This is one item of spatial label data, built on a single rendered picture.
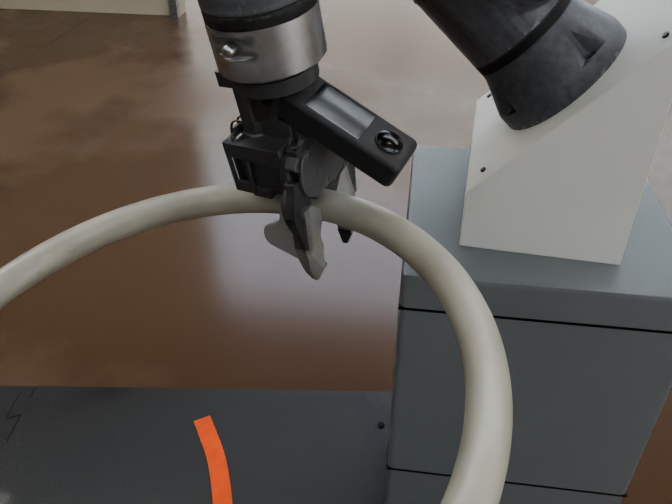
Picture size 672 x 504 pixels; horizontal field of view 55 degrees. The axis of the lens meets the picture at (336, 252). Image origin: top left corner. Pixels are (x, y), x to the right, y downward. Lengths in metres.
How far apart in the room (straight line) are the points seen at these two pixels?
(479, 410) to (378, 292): 1.79
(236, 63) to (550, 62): 0.48
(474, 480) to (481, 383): 0.07
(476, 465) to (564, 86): 0.58
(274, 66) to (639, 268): 0.63
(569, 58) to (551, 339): 0.38
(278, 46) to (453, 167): 0.69
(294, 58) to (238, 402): 1.43
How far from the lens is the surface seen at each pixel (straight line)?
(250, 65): 0.51
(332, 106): 0.55
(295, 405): 1.82
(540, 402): 1.06
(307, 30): 0.51
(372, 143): 0.53
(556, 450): 1.14
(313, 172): 0.57
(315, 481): 1.67
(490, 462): 0.40
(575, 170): 0.89
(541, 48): 0.88
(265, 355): 1.98
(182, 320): 2.14
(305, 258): 0.61
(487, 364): 0.44
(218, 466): 1.72
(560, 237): 0.94
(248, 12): 0.49
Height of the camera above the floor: 1.39
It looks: 36 degrees down
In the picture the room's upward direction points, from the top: straight up
